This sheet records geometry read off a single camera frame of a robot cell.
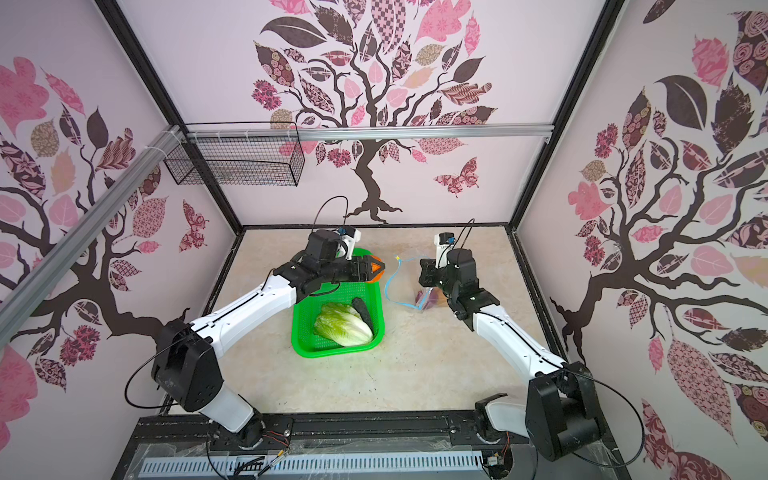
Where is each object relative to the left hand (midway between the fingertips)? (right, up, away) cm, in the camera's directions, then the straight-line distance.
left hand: (376, 270), depth 81 cm
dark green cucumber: (-6, -12, +12) cm, 18 cm away
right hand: (+13, +4, +2) cm, 14 cm away
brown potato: (+17, -7, -8) cm, 20 cm away
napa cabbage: (-10, -16, +3) cm, 19 cm away
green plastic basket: (-2, -9, +12) cm, 15 cm away
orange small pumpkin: (0, +1, -5) cm, 5 cm away
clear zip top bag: (+8, -7, +20) cm, 23 cm away
